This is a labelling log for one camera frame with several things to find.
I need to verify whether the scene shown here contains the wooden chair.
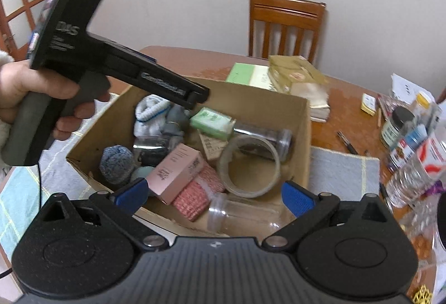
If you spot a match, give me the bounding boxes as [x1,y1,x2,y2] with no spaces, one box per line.
[248,0,326,68]

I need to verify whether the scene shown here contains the person's left forearm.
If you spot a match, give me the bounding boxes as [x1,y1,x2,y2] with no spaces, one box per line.
[0,50,14,151]

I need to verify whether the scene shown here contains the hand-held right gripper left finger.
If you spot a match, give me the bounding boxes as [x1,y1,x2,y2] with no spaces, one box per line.
[33,177,169,251]

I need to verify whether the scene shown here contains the person's left hand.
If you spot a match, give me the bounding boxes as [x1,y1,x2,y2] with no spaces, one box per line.
[0,59,111,142]

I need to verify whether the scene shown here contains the small blue bottle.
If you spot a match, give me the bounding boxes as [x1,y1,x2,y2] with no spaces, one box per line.
[404,125,427,155]

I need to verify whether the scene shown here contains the clear jar with dark contents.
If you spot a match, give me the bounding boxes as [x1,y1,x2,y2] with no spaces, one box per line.
[133,136,172,167]

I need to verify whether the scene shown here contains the yellow capped bottle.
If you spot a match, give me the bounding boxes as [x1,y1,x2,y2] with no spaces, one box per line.
[415,91,433,116]

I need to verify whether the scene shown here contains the small yellow box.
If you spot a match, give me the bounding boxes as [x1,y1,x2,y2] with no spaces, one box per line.
[361,93,377,115]

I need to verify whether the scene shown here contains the blue knit sock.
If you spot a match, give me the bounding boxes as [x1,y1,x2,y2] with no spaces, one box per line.
[100,145,136,186]

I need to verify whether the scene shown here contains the clear plastic jar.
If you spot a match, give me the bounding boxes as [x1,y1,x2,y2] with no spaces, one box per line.
[207,193,297,235]

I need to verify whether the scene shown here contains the gold ornament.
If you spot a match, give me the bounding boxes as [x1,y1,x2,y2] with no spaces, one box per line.
[413,285,433,304]

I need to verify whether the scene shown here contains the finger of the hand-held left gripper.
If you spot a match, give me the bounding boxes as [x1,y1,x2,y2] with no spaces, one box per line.
[111,42,158,65]
[177,79,210,106]

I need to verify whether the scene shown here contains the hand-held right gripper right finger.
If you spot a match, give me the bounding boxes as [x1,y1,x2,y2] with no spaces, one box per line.
[262,180,398,249]

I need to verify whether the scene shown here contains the pink carton box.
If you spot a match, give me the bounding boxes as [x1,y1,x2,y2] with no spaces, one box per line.
[146,144,206,205]

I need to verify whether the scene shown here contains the blue checked towel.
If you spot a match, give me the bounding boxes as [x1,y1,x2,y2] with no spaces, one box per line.
[0,91,380,256]

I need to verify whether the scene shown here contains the clear jar of brown cookies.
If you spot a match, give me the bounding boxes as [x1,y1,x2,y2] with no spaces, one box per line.
[233,121,293,162]

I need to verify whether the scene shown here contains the beige carton box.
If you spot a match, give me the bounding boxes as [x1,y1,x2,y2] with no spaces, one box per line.
[198,130,227,167]

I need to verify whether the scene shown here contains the clear tape roll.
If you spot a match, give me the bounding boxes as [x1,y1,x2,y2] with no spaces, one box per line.
[218,136,281,198]

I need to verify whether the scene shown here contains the light blue round toy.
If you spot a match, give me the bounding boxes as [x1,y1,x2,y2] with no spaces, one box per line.
[130,166,156,186]

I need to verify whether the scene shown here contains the white sock with blue stripe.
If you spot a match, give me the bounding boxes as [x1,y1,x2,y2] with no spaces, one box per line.
[134,95,171,137]

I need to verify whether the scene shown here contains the small jar dark lid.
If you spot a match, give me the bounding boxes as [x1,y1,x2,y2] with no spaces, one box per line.
[381,106,415,148]

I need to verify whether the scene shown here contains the clear water bottle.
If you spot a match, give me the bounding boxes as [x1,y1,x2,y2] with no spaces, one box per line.
[386,135,446,209]

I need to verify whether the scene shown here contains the white papers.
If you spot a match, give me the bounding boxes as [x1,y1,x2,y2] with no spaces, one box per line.
[388,73,434,106]

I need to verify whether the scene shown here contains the green carton box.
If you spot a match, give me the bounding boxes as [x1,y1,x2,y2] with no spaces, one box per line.
[189,107,237,141]

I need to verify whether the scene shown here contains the beige paper bundle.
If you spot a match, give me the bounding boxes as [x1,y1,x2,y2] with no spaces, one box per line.
[291,83,331,123]

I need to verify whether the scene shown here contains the dark pen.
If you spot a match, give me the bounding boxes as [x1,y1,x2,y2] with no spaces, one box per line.
[336,131,358,155]

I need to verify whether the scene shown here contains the tan paper package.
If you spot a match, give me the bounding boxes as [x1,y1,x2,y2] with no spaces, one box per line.
[268,55,330,96]

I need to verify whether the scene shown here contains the brown cardboard box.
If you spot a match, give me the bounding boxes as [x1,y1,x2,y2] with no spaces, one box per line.
[66,76,312,238]

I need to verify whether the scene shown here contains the black pen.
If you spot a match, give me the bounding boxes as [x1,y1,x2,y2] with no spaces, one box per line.
[380,182,394,214]

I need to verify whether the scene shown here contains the pink knit sock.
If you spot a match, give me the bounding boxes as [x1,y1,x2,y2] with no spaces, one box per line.
[172,165,227,223]

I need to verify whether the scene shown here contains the green and white book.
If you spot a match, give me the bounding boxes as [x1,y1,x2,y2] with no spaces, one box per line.
[226,62,277,92]

